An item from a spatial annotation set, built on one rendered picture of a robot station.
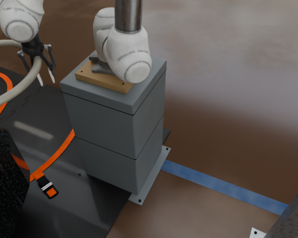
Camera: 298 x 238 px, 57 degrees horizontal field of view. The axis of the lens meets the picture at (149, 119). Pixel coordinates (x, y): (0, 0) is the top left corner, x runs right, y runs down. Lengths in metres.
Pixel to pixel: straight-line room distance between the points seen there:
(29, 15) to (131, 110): 0.57
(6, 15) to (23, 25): 0.05
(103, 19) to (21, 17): 0.40
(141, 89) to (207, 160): 0.94
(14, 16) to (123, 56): 0.38
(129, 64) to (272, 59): 2.35
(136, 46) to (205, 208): 1.16
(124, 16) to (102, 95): 0.41
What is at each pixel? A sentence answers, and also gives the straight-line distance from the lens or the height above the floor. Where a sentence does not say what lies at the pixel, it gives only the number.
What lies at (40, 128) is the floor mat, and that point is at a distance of 2.33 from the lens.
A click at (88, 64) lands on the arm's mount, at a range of 1.42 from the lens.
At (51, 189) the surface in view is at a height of 0.03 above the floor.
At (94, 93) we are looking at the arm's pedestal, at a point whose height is 0.80.
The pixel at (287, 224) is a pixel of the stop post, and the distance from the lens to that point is 1.44.
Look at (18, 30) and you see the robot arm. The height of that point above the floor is 1.23.
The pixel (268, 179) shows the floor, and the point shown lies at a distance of 2.07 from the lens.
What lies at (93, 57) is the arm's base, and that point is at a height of 0.86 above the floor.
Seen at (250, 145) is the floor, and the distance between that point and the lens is 2.21.
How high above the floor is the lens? 1.62
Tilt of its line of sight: 46 degrees down
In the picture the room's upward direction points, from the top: straight up
